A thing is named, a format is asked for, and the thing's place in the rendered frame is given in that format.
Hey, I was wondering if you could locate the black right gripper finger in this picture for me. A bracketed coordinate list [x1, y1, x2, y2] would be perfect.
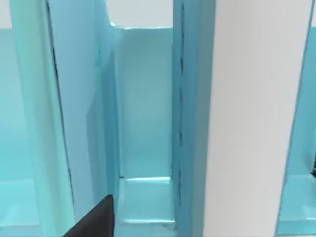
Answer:
[61, 194, 115, 237]

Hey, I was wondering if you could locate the light blue rack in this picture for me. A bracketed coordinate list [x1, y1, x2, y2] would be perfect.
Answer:
[0, 0, 316, 237]

